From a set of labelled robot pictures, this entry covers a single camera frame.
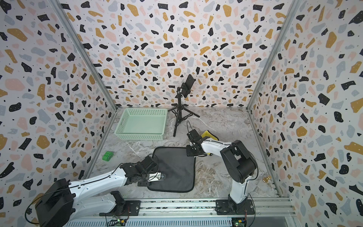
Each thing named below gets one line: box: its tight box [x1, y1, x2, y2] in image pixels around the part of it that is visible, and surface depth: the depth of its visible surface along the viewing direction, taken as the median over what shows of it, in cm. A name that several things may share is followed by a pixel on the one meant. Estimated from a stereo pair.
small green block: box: [102, 151, 114, 162], surface depth 92 cm
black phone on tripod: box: [181, 73, 197, 98], surface depth 90 cm
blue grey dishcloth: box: [147, 147, 197, 193], surface depth 87 cm
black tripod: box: [167, 87, 200, 137], surface depth 106 cm
